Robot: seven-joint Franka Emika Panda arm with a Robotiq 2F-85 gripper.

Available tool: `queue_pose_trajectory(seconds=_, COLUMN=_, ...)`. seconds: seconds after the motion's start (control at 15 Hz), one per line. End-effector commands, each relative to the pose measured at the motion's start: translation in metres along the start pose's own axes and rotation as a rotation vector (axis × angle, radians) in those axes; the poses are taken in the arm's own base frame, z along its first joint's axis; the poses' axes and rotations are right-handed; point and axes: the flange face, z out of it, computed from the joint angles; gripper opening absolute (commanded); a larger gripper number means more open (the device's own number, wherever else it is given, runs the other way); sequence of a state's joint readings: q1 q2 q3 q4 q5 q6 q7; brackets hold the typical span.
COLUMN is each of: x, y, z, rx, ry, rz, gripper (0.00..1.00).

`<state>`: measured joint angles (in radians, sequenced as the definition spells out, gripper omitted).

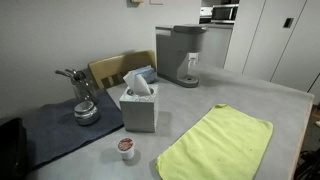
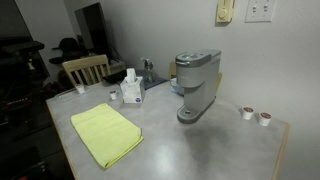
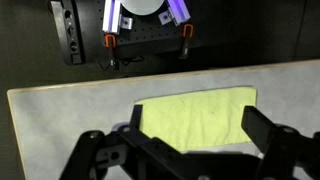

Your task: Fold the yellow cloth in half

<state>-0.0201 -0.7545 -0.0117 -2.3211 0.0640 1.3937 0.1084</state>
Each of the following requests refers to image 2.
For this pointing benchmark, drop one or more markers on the yellow microfiber cloth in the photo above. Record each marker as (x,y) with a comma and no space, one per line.
(106,133)

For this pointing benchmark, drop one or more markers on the blue face mask pack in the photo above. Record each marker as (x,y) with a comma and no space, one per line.
(175,87)

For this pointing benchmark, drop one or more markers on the dark blue place mat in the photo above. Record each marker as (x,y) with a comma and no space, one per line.
(156,80)

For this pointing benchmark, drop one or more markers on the grey tissue box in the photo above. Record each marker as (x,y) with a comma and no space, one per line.
(132,87)

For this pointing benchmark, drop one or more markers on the grey pod coffee machine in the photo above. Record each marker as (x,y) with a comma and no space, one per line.
(197,73)

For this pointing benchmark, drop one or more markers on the black tray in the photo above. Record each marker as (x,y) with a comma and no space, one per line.
(117,77)

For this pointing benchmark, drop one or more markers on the coffee pod near tissue box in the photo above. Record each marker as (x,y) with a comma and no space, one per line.
(113,94)

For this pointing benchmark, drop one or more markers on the wooden chair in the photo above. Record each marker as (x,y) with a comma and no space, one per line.
(88,70)

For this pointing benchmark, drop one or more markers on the white cup near chair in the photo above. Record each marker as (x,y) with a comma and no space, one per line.
(80,88)

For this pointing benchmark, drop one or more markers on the coffee pod right inner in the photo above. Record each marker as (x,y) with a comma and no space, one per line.
(247,113)

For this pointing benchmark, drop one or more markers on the coffee pod right outer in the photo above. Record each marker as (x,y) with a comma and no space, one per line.
(264,119)

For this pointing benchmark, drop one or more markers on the beige wall thermostat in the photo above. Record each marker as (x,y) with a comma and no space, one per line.
(225,9)

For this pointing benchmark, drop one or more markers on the white light switch plate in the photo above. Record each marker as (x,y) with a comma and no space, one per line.
(260,11)

